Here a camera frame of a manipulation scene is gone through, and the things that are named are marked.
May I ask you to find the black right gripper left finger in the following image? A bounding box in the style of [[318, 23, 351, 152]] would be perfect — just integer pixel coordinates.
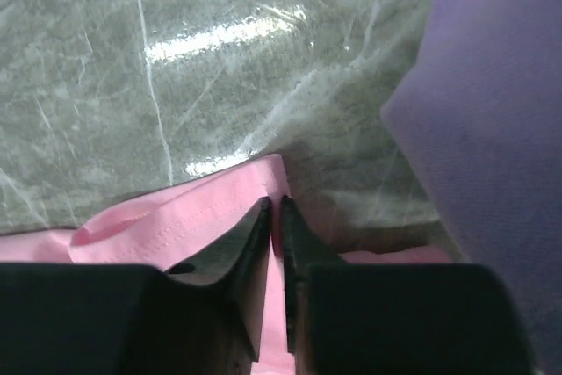
[[1, 198, 270, 374]]

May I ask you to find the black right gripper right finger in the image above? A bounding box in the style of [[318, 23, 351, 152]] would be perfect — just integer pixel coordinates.
[[281, 198, 534, 374]]

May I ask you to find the pink t shirt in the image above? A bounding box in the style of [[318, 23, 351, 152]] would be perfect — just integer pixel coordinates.
[[1, 154, 451, 374]]

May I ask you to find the lavender t shirt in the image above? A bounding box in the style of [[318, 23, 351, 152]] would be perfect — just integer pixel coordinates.
[[381, 0, 561, 374]]

